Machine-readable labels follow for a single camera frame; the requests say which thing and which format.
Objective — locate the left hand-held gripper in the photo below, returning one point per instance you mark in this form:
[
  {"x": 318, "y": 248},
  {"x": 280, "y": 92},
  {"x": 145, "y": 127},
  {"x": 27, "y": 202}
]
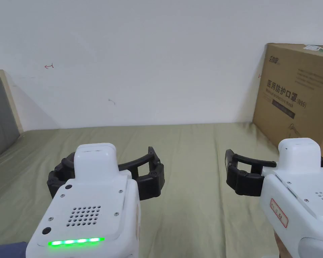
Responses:
[{"x": 91, "y": 204}]

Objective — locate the brown cardboard carton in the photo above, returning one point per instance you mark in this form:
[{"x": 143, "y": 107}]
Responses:
[{"x": 298, "y": 80}]

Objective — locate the person's right hand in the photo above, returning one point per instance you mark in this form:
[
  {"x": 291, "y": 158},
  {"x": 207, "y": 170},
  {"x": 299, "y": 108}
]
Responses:
[{"x": 280, "y": 250}]

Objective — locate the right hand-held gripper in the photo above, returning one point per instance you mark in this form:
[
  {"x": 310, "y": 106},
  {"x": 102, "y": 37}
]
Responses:
[{"x": 298, "y": 204}]

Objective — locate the grey padded headboard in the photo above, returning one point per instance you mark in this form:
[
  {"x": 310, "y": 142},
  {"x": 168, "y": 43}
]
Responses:
[{"x": 0, "y": 113}]

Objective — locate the bed with pale green sheet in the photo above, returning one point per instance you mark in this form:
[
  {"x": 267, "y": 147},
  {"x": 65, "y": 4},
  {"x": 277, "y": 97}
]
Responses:
[{"x": 199, "y": 215}]

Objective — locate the dark blue shirt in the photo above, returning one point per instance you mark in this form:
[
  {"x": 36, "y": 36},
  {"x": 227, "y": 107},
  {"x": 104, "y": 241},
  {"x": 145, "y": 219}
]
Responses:
[{"x": 5, "y": 251}]

